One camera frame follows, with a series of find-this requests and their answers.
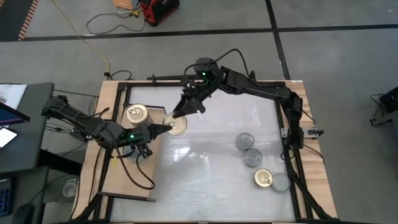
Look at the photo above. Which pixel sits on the silver-lid green-label seafood can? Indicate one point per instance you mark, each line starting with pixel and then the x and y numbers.
pixel 252 157
pixel 280 182
pixel 127 153
pixel 244 141

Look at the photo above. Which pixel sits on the clear plastic cup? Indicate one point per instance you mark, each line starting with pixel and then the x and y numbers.
pixel 70 189

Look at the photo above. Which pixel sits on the black desk leg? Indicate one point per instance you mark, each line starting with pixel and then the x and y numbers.
pixel 59 161

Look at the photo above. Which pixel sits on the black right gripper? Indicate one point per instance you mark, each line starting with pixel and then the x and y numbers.
pixel 197 93

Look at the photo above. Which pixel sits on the light wooden shelf board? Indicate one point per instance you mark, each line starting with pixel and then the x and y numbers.
pixel 130 183

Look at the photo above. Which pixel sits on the dark blue laptop screen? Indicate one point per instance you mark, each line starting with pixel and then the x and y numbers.
pixel 9 116

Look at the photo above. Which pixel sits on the black metal shelf bracket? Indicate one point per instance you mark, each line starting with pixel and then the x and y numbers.
pixel 158 108

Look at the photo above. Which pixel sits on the black computer mouse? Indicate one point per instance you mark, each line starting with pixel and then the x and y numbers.
pixel 23 214

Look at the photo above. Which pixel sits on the black frame clamp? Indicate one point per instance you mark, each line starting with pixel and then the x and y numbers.
pixel 252 74

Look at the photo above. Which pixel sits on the red and black case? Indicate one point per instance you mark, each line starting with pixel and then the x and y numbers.
pixel 161 11

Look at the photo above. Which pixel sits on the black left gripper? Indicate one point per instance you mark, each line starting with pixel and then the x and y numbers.
pixel 143 135

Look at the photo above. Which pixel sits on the black floor mat striped edge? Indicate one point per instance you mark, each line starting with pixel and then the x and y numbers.
pixel 12 18

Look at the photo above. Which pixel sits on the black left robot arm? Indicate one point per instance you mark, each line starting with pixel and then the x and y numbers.
pixel 77 119

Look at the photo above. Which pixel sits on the white paper sheet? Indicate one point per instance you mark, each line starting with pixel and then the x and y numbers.
pixel 14 93

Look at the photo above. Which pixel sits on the grey desk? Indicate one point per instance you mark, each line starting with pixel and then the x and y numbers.
pixel 34 124

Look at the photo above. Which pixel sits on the gold-lid blue-label seafood can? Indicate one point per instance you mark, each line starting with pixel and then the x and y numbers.
pixel 263 177
pixel 136 113
pixel 178 126
pixel 151 119

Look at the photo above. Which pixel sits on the orange flat object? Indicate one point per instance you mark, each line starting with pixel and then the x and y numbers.
pixel 122 3

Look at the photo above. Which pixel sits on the black flat bar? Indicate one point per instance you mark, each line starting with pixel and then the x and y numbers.
pixel 168 77

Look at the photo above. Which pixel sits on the black floor device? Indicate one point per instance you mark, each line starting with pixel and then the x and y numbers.
pixel 388 104

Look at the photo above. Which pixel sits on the black keypad device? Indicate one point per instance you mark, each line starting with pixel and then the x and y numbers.
pixel 4 199

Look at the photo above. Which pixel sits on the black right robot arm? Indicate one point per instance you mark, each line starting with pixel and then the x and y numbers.
pixel 255 88

